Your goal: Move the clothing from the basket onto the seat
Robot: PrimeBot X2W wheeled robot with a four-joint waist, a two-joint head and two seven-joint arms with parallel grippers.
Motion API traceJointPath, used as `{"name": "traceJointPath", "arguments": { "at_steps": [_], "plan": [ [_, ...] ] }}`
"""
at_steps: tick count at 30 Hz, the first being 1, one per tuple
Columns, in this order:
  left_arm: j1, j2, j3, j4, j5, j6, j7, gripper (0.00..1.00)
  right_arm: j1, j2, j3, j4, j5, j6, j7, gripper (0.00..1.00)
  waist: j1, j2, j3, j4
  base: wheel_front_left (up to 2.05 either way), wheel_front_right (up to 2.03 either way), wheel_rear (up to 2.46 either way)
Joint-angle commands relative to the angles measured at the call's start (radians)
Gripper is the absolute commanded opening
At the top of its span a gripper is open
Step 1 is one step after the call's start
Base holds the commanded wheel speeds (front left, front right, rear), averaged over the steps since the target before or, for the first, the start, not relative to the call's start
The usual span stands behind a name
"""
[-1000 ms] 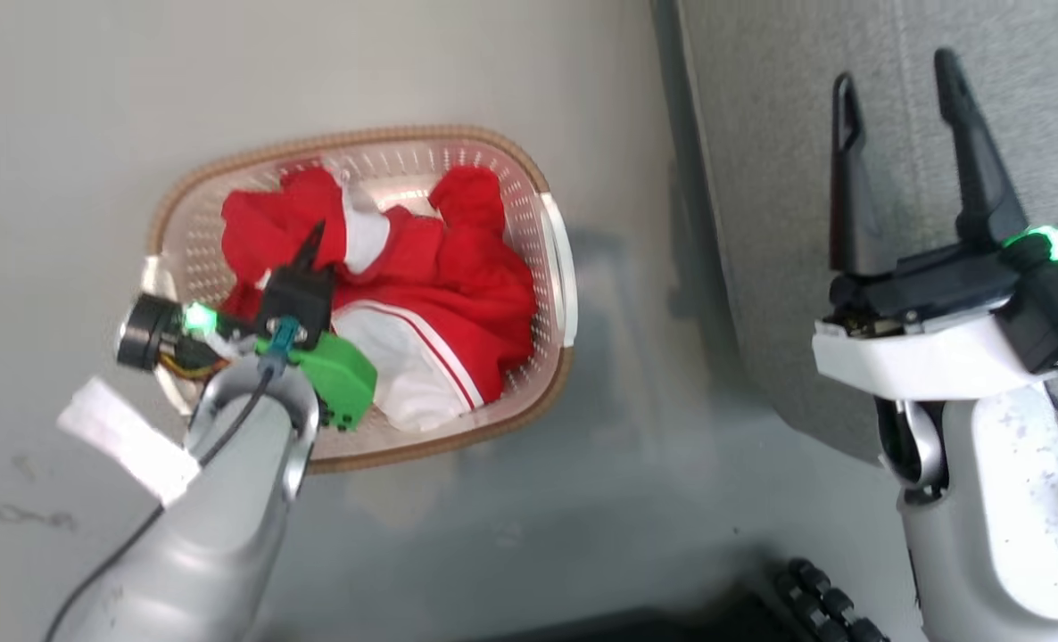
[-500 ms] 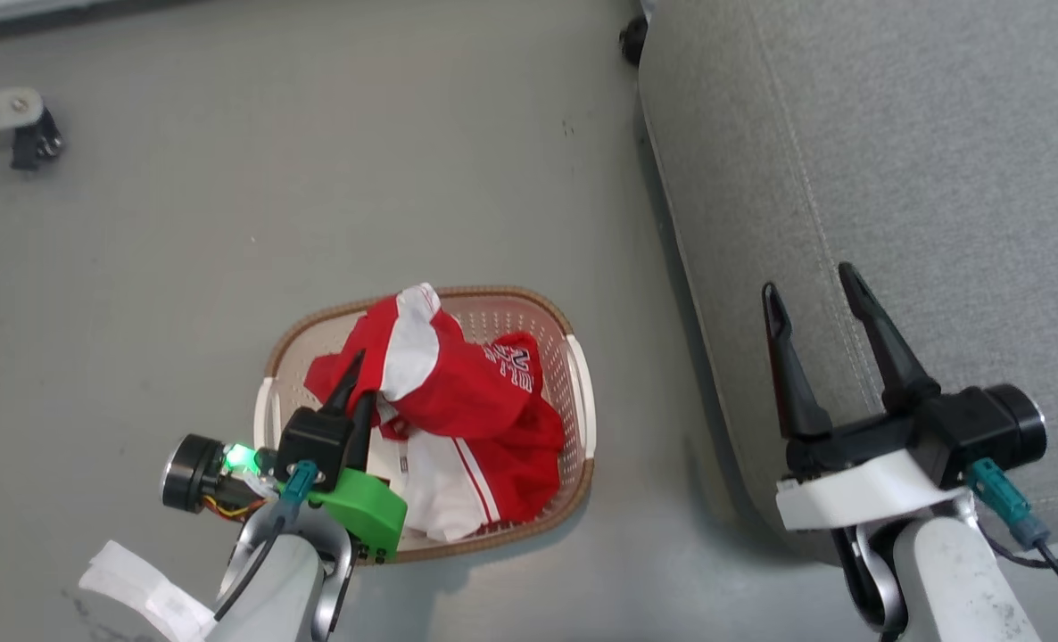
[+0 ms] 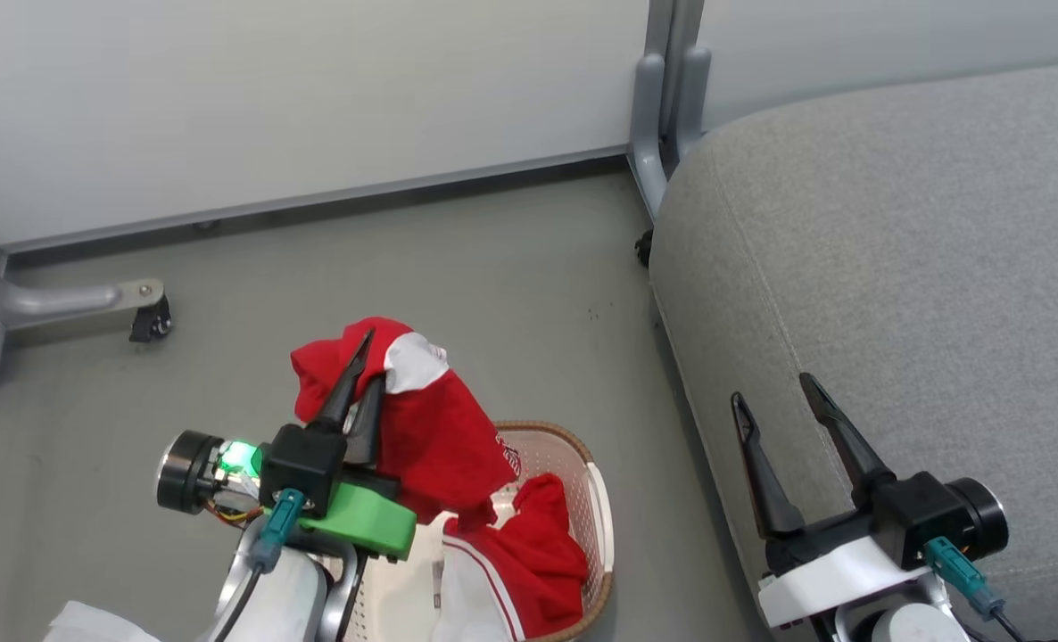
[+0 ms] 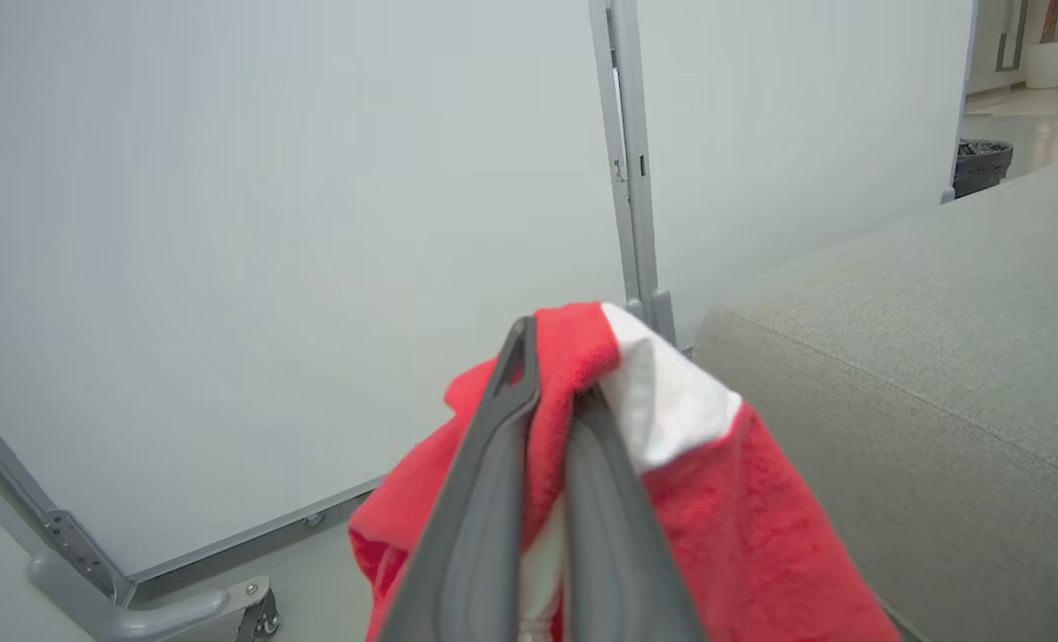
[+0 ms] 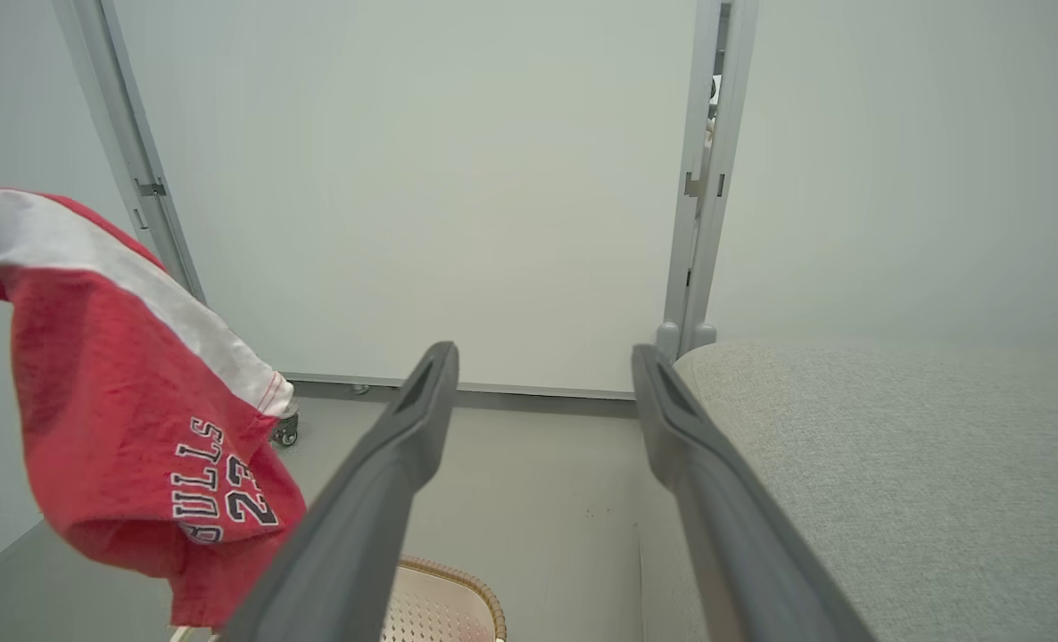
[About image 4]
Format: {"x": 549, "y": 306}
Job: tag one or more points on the grey fabric sofa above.
{"x": 939, "y": 374}

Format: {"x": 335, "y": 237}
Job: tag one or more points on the black waste bin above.
{"x": 980, "y": 168}

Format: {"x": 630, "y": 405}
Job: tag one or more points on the white partition panel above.
{"x": 788, "y": 134}
{"x": 43, "y": 513}
{"x": 270, "y": 250}

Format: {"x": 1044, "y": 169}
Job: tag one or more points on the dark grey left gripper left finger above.
{"x": 484, "y": 499}

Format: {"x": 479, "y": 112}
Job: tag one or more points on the white planter pot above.
{"x": 1052, "y": 64}

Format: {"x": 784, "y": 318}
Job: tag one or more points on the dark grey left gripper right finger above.
{"x": 609, "y": 535}

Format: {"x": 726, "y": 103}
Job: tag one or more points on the grey partition foot with caster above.
{"x": 136, "y": 615}

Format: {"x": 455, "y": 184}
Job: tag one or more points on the red and white garment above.
{"x": 761, "y": 535}

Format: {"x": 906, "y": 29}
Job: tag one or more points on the grey partition post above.
{"x": 632, "y": 178}

